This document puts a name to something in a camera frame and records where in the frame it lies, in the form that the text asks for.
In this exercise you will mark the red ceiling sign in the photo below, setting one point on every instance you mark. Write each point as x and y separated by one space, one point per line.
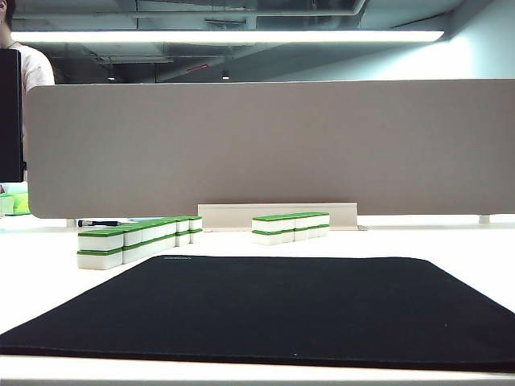
198 68

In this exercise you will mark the white divider foot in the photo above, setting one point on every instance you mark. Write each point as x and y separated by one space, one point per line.
484 219
71 222

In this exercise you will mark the dark pen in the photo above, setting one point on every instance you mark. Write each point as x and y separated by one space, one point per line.
100 222

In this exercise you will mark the black mouse mat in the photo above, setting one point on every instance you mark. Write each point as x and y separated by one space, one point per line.
257 313

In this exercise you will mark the long ceiling light strip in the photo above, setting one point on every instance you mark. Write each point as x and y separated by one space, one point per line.
241 36

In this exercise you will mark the black monitor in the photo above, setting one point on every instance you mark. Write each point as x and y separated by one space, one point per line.
10 120

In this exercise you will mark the lime green object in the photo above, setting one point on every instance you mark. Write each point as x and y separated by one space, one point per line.
21 203

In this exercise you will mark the ceiling spotlight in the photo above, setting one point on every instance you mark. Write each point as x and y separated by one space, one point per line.
225 75

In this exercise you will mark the taupe desk divider panel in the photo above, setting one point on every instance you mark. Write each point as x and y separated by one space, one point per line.
281 140

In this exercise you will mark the person in white shirt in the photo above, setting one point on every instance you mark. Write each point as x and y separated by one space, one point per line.
36 68

